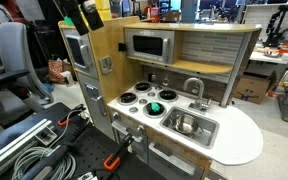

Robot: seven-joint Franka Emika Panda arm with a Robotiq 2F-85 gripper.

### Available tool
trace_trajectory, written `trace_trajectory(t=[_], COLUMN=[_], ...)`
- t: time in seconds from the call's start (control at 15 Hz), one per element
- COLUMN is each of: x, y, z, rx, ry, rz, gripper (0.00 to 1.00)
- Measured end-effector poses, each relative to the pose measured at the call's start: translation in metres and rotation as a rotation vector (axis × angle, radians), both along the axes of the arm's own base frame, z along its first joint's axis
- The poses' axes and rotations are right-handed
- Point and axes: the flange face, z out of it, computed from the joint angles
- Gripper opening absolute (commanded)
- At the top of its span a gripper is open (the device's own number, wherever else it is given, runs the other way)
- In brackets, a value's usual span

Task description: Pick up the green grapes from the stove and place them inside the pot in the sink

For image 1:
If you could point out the silver toy oven door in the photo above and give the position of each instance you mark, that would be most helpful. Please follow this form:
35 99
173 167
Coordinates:
81 51

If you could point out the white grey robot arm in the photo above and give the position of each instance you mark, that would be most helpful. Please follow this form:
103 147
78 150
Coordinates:
83 14

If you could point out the cardboard box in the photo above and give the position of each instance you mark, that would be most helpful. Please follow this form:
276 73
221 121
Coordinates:
253 87

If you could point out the grey office chair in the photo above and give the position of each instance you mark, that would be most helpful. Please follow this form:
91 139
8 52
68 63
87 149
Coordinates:
20 76

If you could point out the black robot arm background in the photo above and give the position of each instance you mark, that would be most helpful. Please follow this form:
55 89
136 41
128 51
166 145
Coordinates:
273 29

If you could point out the wooden toy kitchen playset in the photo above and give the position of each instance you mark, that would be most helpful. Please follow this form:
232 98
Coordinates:
120 98

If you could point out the silver toy microwave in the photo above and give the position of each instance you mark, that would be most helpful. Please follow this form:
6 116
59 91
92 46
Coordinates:
153 45

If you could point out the green toy grapes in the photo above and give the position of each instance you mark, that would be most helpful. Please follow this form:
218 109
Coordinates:
155 107

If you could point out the silver toy faucet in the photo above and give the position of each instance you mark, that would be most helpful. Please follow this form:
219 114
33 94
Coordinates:
198 104

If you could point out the stainless steel pot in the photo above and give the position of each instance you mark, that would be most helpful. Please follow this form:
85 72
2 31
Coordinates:
186 125

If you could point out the aluminium extrusion rail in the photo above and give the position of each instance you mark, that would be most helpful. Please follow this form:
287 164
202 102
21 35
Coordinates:
18 144

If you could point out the orange black clamp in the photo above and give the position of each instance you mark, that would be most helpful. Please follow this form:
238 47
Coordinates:
114 159

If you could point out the yellow foam block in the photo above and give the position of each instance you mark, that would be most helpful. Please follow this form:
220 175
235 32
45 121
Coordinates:
103 8

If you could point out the grey toy sink basin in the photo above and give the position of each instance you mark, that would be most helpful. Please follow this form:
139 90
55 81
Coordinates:
205 139

